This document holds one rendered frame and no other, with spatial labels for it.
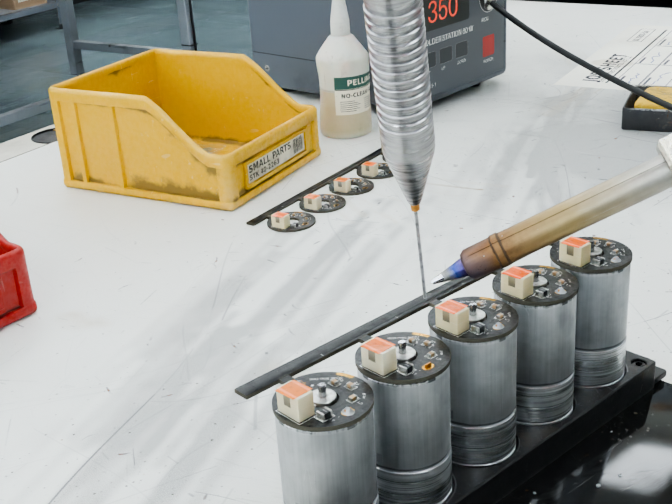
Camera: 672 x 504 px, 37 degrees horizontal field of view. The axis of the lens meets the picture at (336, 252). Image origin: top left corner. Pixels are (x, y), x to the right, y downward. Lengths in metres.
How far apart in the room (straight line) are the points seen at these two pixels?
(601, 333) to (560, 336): 0.03
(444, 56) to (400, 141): 0.49
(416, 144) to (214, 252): 0.30
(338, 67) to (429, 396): 0.39
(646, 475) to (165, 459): 0.15
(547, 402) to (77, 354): 0.20
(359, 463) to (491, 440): 0.05
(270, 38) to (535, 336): 0.48
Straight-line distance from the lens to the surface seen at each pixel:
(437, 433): 0.27
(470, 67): 0.72
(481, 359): 0.28
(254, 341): 0.41
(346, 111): 0.63
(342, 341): 0.27
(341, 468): 0.25
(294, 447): 0.24
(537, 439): 0.31
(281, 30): 0.73
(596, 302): 0.32
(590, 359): 0.33
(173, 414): 0.37
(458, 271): 0.25
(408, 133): 0.20
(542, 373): 0.30
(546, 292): 0.29
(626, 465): 0.32
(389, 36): 0.19
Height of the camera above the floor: 0.94
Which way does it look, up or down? 24 degrees down
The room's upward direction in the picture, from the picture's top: 4 degrees counter-clockwise
